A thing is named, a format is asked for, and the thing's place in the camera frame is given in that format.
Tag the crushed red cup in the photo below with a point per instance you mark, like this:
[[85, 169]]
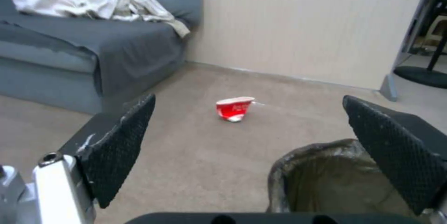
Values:
[[234, 110]]

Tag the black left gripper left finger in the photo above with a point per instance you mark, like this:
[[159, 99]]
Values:
[[111, 153]]

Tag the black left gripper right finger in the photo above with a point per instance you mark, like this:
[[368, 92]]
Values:
[[391, 145]]

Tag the trash can with dark liner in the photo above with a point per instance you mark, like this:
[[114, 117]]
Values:
[[328, 179]]

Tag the grey sofa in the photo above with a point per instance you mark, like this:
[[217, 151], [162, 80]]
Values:
[[87, 38]]

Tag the grey metal partition foot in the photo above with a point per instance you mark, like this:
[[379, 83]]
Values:
[[389, 88]]

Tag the grey sofa cover cloth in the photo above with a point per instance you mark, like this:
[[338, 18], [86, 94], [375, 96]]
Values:
[[115, 43]]

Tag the black round-base stand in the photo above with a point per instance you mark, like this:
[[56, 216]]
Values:
[[427, 61]]

